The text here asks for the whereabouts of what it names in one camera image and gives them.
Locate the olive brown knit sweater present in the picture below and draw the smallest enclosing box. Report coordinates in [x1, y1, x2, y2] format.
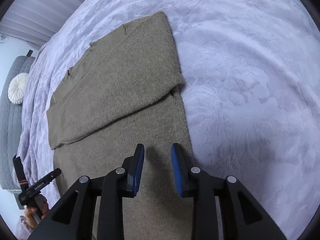
[47, 11, 193, 239]

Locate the person's left hand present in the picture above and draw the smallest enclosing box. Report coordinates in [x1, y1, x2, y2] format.
[24, 194, 50, 230]

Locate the round white pleated cushion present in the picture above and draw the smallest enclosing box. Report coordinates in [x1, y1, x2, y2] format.
[8, 73, 28, 105]

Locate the lavender plush bed blanket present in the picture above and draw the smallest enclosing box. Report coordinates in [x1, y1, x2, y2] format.
[17, 0, 319, 239]

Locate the grey pleated curtain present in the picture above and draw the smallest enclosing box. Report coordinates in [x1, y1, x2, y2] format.
[1, 0, 85, 47]

